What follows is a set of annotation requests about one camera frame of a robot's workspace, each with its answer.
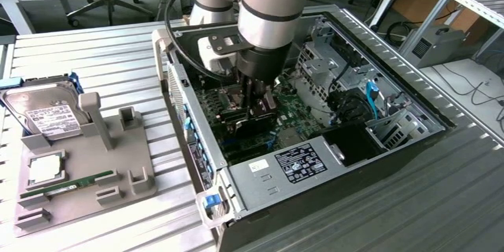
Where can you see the open black PC case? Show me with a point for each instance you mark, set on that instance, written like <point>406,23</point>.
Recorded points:
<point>354,190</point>

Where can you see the grey controller box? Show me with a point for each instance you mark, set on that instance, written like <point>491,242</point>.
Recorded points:
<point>440,48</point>

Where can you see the aluminium profile frame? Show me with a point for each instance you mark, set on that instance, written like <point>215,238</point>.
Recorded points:
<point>472,1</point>

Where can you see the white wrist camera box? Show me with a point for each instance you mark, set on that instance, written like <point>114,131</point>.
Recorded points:
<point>208,54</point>

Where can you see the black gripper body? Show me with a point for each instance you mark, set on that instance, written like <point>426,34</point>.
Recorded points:
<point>264,63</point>

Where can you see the silver chipset heatsink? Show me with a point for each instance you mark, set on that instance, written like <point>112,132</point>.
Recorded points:
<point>292,137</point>

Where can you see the hard disk with blue carrier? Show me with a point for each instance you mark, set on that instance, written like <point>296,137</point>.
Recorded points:
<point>43,110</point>

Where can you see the green RAM stick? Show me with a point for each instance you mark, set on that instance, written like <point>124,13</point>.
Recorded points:
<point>75,183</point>

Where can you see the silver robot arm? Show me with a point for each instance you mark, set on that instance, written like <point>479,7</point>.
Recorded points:
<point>267,4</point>

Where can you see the green Dell motherboard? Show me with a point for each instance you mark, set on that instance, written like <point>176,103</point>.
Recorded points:
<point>299,110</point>

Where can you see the silver CPU chip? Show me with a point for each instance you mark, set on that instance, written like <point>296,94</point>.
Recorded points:
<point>46,169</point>

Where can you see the CPU socket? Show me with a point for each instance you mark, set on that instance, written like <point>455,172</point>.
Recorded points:
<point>232,97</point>

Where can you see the grey parts rack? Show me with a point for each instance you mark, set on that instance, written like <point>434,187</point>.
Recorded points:
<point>99,160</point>

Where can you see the blue case latch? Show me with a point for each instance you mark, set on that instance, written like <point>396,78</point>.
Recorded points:
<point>212,200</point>

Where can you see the grey power supply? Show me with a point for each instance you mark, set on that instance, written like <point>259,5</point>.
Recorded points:
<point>256,181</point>

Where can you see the silver disk bay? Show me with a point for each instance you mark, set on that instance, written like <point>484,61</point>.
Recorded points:
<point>394,134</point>

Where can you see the black office chair base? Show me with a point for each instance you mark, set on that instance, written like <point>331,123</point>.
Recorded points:
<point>112,7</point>

